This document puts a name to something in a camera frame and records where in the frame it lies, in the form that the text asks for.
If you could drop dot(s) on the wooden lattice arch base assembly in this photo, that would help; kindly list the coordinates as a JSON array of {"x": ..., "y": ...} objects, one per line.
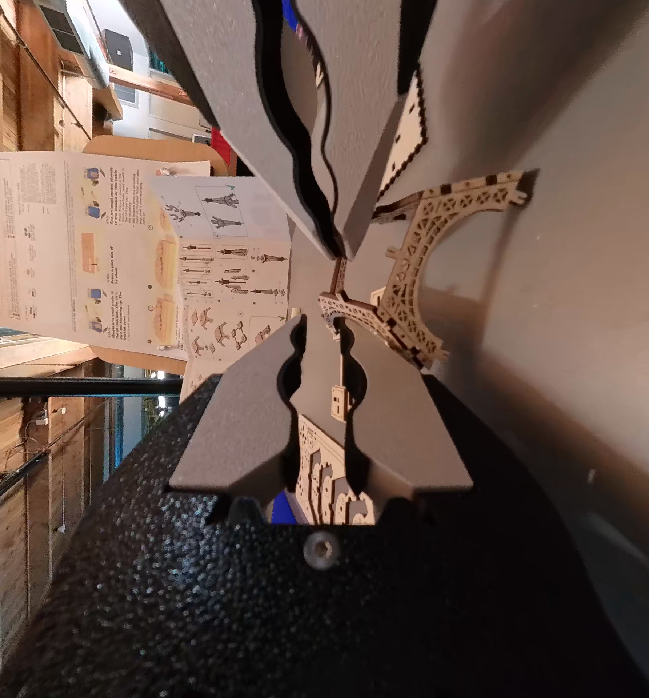
[{"x": 411, "y": 262}]

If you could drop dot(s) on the blue plastic bin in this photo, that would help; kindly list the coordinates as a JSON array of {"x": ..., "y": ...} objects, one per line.
[{"x": 283, "y": 510}]

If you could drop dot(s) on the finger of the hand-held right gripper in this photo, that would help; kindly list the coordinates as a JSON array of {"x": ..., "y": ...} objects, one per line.
[
  {"x": 237, "y": 109},
  {"x": 357, "y": 82}
]

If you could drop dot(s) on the grey desk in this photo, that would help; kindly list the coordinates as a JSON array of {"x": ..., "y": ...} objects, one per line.
[{"x": 602, "y": 272}]

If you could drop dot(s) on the black speaker box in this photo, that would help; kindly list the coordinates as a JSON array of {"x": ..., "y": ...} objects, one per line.
[{"x": 118, "y": 52}]

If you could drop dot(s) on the square slotted wooden plate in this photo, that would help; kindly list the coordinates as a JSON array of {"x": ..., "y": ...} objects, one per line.
[{"x": 411, "y": 125}]

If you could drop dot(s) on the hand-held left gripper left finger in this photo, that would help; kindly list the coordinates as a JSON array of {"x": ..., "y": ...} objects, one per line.
[{"x": 231, "y": 436}]

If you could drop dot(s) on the wooden cutout parts sheet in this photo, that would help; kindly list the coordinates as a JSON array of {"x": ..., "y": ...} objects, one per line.
[{"x": 330, "y": 469}]

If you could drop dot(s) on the large printed instruction sheet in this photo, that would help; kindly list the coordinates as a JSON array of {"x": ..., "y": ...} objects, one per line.
[{"x": 57, "y": 245}]

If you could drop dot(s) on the black pole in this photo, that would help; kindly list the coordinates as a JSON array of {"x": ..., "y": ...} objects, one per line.
[{"x": 57, "y": 386}]

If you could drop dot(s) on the metal ventilation unit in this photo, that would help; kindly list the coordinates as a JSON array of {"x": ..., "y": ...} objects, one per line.
[{"x": 68, "y": 32}]

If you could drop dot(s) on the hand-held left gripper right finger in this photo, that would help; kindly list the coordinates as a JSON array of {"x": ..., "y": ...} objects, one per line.
[{"x": 411, "y": 436}]

